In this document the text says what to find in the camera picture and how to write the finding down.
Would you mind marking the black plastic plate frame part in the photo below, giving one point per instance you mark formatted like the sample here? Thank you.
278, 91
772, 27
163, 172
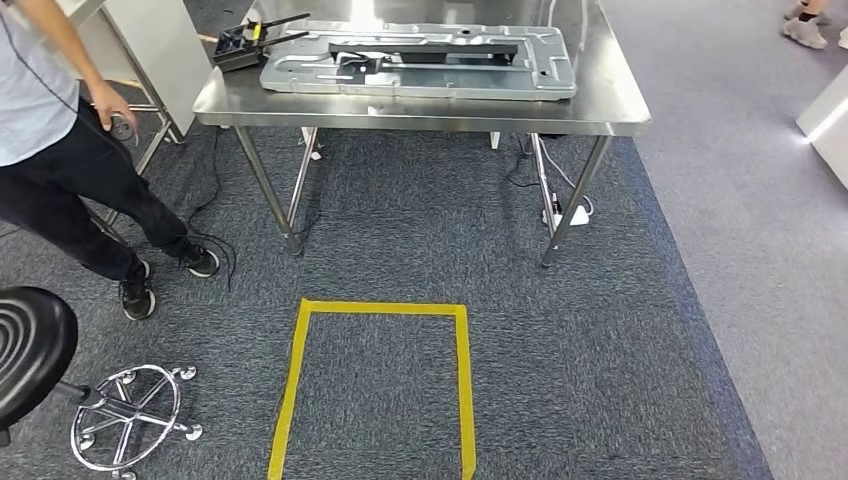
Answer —
424, 48

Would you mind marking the stainless steel workbench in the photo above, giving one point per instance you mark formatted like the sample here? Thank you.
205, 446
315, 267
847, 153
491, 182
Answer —
609, 93

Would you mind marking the stamped grey sheet metal panel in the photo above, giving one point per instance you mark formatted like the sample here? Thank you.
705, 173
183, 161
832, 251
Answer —
424, 86

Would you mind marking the white power strip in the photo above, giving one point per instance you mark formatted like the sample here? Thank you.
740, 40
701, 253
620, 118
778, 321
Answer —
576, 216

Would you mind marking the black device with antennas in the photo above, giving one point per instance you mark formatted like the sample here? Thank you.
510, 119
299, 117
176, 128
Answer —
235, 53

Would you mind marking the orange floor tape strip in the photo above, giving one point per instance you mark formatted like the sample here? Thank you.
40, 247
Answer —
206, 38

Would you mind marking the white table with steel legs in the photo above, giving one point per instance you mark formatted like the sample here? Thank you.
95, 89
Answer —
172, 53

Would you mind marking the small black handheld controller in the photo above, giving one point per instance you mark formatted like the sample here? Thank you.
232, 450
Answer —
122, 127

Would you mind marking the person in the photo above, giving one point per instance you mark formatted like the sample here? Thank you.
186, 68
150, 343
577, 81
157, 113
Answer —
46, 185
805, 30

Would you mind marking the black stool with chrome base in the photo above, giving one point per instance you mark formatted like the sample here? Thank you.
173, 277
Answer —
33, 344

